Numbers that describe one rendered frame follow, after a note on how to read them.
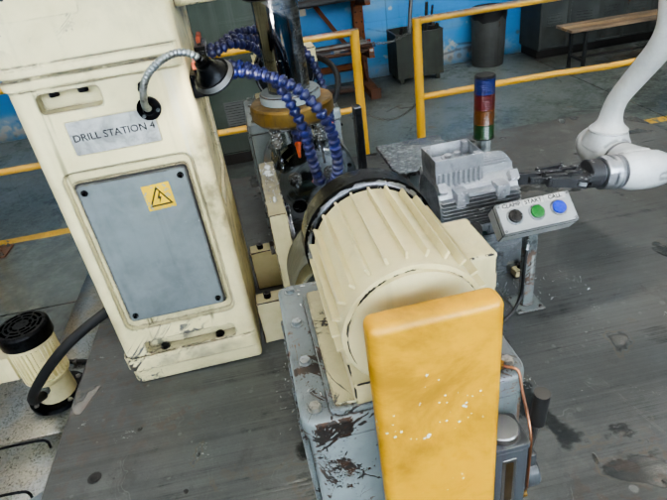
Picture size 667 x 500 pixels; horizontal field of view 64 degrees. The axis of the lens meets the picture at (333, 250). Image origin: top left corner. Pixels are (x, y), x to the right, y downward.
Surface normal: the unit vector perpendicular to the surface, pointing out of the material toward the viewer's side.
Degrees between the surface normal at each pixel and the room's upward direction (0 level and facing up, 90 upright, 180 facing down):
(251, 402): 0
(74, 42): 90
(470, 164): 90
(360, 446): 90
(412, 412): 90
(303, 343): 0
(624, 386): 0
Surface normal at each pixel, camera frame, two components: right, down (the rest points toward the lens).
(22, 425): -0.13, -0.84
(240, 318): 0.19, 0.50
